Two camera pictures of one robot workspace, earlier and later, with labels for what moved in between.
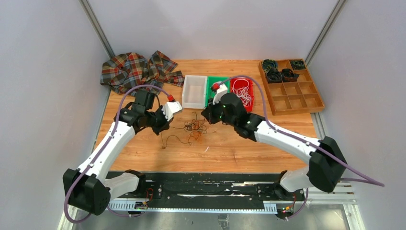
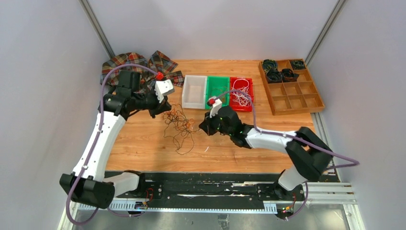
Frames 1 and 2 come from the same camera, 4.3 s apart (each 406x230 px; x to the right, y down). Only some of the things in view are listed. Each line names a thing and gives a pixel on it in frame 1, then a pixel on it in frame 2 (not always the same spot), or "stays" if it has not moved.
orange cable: [197, 133] to [179, 118]
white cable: [241, 88] stays
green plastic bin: [210, 93] stays
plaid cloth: [124, 71] stays
